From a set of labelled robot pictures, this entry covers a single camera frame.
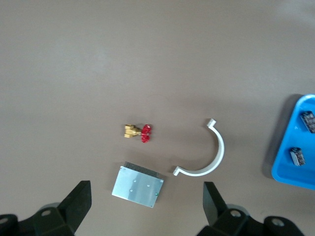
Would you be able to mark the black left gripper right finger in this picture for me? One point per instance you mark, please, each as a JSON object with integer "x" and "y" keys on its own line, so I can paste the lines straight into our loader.
{"x": 215, "y": 209}

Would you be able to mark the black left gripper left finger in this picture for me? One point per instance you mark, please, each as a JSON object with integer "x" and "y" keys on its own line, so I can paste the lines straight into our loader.
{"x": 73, "y": 209}

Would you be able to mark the dark electrolytic capacitor block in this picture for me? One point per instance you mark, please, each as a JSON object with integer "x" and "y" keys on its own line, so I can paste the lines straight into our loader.
{"x": 309, "y": 122}
{"x": 297, "y": 157}

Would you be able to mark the blue plastic tray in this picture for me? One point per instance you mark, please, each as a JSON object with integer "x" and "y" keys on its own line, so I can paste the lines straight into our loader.
{"x": 285, "y": 167}

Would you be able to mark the white half-round pipe clamp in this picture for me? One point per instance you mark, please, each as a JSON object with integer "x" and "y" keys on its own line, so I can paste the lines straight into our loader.
{"x": 221, "y": 147}

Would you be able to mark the silver metal power supply box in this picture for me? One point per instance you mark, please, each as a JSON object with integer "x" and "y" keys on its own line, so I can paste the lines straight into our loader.
{"x": 135, "y": 186}

